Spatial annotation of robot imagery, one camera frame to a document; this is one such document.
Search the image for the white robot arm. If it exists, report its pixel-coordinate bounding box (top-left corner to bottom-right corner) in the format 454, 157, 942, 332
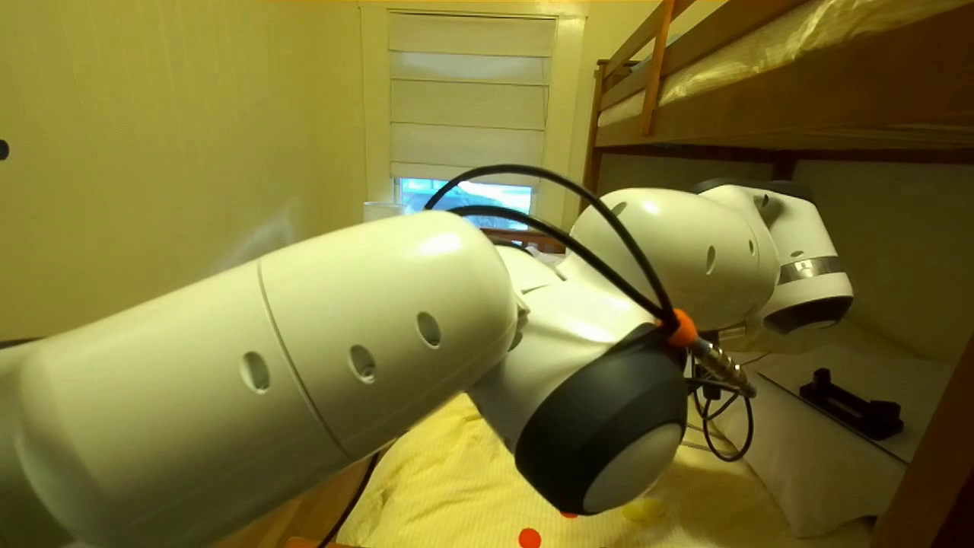
0, 186, 851, 548

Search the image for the orange game disc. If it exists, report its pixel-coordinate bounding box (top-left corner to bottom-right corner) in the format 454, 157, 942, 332
518, 528, 541, 548

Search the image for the white window blind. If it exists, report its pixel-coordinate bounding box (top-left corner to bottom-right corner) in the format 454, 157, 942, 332
390, 13, 555, 178

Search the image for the yellow striped bed sheet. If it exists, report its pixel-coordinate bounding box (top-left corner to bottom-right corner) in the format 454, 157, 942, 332
336, 396, 800, 548

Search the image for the black object on pillow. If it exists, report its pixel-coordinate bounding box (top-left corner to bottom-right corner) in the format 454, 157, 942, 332
800, 367, 903, 441

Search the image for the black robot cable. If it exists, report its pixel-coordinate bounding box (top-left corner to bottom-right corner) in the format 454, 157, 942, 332
423, 162, 758, 466

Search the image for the white pillow near camera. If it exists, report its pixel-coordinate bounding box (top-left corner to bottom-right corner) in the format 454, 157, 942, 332
746, 344, 953, 536

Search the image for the wooden bunk bed frame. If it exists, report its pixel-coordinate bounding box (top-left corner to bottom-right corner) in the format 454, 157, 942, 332
584, 0, 974, 548

